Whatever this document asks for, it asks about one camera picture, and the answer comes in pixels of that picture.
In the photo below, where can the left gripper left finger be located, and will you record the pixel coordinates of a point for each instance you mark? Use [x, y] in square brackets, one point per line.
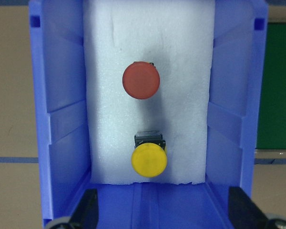
[85, 210]

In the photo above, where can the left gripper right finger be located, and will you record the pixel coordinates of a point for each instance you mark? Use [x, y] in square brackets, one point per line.
[243, 213]

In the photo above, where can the yellow push button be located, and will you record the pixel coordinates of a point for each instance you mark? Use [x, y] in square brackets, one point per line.
[149, 158]

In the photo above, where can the red push button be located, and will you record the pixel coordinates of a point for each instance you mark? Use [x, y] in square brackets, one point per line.
[141, 80]

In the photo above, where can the blue bin with buttons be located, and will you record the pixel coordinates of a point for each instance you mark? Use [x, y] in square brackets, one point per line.
[59, 71]

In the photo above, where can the green conveyor belt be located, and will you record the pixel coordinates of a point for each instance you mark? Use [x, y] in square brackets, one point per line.
[272, 114]

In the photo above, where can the white foam pad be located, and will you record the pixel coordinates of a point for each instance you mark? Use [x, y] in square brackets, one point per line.
[177, 37]

